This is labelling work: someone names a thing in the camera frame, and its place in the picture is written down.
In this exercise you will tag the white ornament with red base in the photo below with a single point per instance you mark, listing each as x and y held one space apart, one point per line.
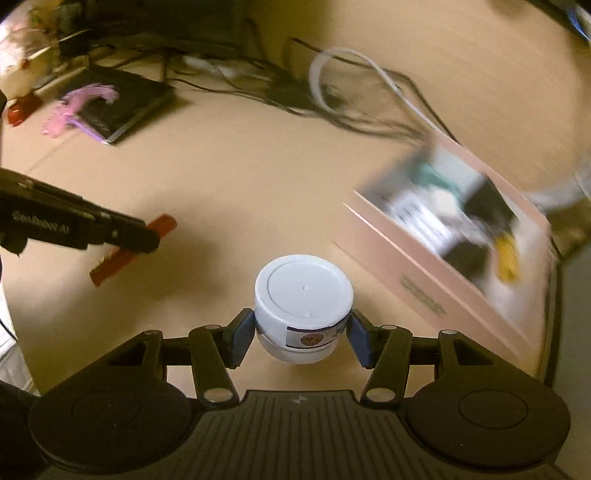
27 60

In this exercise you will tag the white striped garment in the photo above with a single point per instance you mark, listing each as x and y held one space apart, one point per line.
14 360

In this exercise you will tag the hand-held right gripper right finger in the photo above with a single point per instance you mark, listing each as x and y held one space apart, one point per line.
359 341

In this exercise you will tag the white round jar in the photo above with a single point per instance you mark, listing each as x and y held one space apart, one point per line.
302 295

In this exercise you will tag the white labelled packet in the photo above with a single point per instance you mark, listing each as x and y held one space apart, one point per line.
425 221

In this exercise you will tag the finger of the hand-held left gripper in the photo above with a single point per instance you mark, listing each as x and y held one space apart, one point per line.
129 233

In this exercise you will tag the teal item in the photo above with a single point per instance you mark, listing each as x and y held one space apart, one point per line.
431 175

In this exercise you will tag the black notebook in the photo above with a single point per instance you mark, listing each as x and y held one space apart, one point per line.
124 104

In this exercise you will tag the pink plastic toy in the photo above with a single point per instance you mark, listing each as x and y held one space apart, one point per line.
69 108

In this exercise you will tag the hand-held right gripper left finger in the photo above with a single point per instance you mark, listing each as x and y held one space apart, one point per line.
241 339

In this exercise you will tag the red plastic bar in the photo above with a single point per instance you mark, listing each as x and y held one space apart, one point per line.
113 265

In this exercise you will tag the dark desktop device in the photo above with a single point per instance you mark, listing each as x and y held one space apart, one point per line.
184 23

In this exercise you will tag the pink cardboard box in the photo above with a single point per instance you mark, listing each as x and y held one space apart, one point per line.
415 272

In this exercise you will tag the yellow object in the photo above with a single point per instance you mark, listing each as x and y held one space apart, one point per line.
508 258

